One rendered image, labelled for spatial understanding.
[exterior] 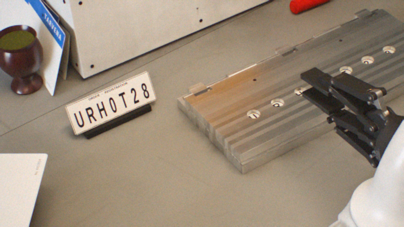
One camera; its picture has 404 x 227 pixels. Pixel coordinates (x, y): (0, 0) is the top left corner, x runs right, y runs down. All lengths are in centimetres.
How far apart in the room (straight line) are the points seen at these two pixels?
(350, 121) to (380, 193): 34
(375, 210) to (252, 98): 56
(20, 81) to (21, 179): 35
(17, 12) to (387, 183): 98
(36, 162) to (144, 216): 19
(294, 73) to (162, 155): 28
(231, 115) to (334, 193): 22
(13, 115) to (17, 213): 36
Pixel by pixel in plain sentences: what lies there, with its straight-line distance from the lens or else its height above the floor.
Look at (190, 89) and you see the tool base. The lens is 159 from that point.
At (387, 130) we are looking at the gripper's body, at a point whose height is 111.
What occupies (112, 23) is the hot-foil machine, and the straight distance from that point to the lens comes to 166.
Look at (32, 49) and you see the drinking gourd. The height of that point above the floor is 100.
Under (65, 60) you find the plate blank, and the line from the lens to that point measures 169.
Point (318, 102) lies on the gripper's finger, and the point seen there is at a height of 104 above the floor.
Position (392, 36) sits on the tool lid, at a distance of 170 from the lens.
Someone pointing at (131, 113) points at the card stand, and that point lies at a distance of 160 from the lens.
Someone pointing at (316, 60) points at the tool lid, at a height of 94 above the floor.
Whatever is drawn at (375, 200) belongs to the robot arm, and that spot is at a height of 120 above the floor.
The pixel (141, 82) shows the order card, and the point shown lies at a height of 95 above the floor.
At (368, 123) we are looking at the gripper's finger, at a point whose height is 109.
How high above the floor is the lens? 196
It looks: 42 degrees down
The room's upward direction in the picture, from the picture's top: 5 degrees counter-clockwise
